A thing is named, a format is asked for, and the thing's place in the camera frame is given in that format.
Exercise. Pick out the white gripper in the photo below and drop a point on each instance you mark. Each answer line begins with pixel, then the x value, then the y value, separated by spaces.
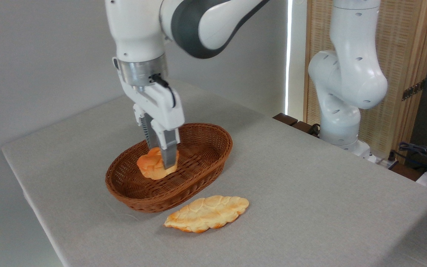
pixel 161 107

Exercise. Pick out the round orange bread roll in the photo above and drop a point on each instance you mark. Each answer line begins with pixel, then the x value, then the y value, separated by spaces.
pixel 150 167

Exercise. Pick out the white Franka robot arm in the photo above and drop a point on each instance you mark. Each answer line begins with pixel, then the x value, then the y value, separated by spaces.
pixel 347 74

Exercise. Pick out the long flat braided bread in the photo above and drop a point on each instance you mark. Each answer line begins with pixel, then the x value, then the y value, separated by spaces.
pixel 206 213

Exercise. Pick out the brown wicker basket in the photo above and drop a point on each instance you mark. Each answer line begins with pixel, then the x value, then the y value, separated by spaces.
pixel 198 167

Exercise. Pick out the grey tablecloth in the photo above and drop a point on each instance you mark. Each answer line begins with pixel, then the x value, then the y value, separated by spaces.
pixel 310 204

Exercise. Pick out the white power strip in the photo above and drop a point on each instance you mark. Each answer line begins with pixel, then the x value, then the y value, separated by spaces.
pixel 386 162

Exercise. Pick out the black screen hinge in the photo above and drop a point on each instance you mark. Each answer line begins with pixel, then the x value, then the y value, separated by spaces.
pixel 413 90

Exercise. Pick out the wooden woven folding screen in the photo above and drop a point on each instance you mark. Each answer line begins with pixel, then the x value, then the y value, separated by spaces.
pixel 402 44

